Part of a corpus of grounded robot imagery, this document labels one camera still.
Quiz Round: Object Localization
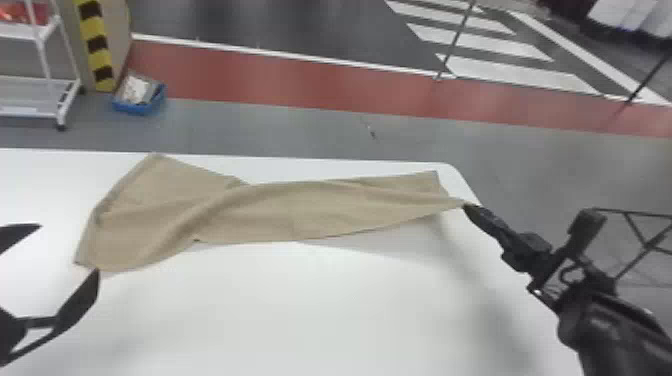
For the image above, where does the blue basket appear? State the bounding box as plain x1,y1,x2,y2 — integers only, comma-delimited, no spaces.
111,70,169,117

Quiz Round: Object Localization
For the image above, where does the black metal frame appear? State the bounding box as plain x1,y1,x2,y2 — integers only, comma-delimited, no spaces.
592,206,672,282

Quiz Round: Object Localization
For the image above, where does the beige towel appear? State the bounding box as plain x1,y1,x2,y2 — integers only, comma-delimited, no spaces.
73,153,468,273

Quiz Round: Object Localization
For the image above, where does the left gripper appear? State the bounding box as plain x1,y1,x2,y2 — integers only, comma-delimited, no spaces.
0,222,102,368

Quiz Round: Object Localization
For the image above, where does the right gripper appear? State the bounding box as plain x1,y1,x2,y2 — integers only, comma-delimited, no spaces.
462,202,590,312

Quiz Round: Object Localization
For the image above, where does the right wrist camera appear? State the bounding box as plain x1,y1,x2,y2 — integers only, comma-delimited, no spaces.
557,207,609,265

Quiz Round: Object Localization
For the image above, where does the white shelf trolley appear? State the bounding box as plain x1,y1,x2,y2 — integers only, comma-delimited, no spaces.
0,0,84,131

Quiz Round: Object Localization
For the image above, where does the yellow black striped post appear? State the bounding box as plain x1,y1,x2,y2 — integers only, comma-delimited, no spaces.
73,0,118,94

